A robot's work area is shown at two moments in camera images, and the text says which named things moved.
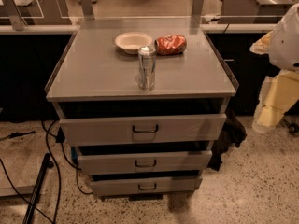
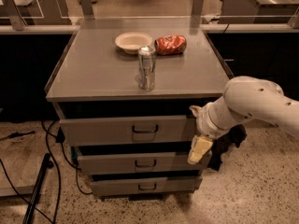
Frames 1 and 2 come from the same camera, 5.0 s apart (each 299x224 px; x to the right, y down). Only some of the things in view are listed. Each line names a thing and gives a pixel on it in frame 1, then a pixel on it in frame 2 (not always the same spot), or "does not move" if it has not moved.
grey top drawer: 78,132 does not move
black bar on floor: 48,163 does not move
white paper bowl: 132,41 does not move
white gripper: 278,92 to 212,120
